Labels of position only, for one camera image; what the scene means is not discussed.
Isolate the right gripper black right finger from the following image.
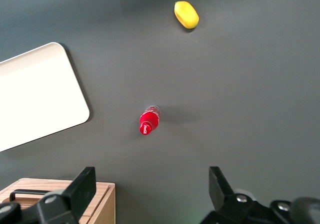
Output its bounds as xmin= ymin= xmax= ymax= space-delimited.
xmin=199 ymin=166 xmax=274 ymax=224

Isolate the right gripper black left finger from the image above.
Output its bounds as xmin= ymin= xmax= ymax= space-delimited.
xmin=36 ymin=166 xmax=97 ymax=224

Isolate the red coke bottle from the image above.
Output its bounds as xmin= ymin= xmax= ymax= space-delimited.
xmin=138 ymin=105 xmax=161 ymax=136

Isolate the white rectangular tray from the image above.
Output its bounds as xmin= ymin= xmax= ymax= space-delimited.
xmin=0 ymin=42 xmax=91 ymax=152

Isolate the wooden drawer front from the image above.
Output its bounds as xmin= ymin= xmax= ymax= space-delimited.
xmin=0 ymin=178 xmax=111 ymax=224

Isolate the wooden drawer cabinet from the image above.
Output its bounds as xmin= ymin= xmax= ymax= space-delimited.
xmin=0 ymin=178 xmax=116 ymax=224

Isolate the yellow lemon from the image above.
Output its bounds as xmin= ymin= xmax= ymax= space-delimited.
xmin=174 ymin=1 xmax=200 ymax=30

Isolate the black drawer handle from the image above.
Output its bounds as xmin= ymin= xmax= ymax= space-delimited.
xmin=9 ymin=189 xmax=49 ymax=203

